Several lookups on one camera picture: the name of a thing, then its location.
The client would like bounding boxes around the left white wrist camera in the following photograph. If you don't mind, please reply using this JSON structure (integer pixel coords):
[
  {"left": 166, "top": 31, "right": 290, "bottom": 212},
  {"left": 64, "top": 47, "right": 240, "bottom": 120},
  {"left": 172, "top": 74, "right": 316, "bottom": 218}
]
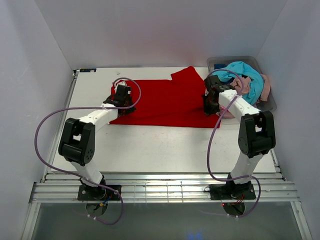
[{"left": 112, "top": 79, "right": 127, "bottom": 93}]

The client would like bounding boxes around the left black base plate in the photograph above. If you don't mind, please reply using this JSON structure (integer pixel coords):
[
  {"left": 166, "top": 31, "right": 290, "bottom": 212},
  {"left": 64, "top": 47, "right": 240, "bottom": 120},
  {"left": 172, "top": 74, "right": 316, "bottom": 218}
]
[{"left": 77, "top": 184, "right": 122, "bottom": 202}]

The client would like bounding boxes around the clear plastic bin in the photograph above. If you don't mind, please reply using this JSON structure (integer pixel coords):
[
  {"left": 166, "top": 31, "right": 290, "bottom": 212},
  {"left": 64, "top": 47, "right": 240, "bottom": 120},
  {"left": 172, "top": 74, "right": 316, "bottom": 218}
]
[{"left": 206, "top": 55, "right": 277, "bottom": 112}]

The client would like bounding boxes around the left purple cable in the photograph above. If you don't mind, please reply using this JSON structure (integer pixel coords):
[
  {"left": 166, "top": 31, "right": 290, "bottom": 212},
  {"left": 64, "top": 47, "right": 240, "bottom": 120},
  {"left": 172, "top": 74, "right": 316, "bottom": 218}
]
[{"left": 34, "top": 77, "right": 142, "bottom": 225}]

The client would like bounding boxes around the pink t shirt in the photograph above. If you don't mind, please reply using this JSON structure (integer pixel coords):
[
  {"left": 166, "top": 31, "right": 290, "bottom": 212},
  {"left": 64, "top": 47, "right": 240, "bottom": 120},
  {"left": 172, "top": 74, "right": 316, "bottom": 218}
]
[{"left": 217, "top": 105, "right": 235, "bottom": 119}]

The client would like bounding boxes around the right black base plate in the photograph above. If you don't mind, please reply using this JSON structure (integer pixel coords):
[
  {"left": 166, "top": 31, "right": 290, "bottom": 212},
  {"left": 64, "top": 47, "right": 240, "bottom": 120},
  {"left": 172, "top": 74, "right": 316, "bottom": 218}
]
[{"left": 208, "top": 182, "right": 256, "bottom": 200}]

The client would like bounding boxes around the beige t shirt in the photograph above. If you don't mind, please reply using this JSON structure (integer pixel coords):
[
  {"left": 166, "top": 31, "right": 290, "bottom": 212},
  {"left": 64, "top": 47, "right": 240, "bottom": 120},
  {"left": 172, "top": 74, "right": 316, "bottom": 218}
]
[{"left": 241, "top": 74, "right": 271, "bottom": 105}]

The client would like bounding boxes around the blue label sticker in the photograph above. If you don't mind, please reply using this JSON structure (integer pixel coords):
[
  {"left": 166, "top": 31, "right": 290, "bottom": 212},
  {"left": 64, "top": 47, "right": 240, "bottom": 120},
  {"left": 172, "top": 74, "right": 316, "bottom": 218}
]
[{"left": 79, "top": 68, "right": 97, "bottom": 73}]

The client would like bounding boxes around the dark blue t shirt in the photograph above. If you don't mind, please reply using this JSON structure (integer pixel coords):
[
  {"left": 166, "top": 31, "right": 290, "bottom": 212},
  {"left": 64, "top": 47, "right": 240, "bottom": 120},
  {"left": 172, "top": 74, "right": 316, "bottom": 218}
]
[{"left": 214, "top": 63, "right": 227, "bottom": 70}]

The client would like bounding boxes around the turquoise t shirt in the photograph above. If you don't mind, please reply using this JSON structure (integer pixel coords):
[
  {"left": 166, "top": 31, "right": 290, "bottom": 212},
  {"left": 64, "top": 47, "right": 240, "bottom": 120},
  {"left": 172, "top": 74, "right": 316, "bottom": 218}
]
[{"left": 212, "top": 61, "right": 264, "bottom": 105}]

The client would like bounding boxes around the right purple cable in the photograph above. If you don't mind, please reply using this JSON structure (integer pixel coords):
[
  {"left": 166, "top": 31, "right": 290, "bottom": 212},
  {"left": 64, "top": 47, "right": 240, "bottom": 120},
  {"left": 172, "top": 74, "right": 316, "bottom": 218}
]
[{"left": 199, "top": 68, "right": 262, "bottom": 219}]

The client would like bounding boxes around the red t shirt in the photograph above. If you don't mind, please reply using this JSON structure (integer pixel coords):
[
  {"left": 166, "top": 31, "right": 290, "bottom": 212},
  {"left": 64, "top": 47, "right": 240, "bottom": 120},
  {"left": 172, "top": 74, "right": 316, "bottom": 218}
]
[{"left": 111, "top": 66, "right": 219, "bottom": 129}]

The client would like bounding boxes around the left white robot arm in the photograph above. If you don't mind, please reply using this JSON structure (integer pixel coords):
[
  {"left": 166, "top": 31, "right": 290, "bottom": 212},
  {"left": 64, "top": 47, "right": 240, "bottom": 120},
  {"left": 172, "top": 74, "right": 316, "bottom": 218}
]
[{"left": 58, "top": 84, "right": 136, "bottom": 200}]

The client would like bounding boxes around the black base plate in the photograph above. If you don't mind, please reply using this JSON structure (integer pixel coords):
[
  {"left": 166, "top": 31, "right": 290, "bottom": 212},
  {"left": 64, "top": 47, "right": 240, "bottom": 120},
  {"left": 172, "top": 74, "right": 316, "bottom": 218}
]
[
  {"left": 208, "top": 182, "right": 256, "bottom": 200},
  {"left": 77, "top": 184, "right": 122, "bottom": 202}
]

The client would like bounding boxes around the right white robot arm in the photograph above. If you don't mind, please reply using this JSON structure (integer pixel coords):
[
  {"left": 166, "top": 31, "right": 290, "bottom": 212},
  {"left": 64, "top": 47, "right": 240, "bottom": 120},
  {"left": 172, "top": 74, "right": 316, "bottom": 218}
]
[{"left": 202, "top": 75, "right": 276, "bottom": 200}]

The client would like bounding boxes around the purple cable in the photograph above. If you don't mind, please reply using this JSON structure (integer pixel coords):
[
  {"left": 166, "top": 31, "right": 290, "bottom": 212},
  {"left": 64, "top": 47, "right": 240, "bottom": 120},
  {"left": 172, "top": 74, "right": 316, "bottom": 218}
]
[
  {"left": 34, "top": 77, "right": 142, "bottom": 225},
  {"left": 199, "top": 68, "right": 262, "bottom": 219}
]

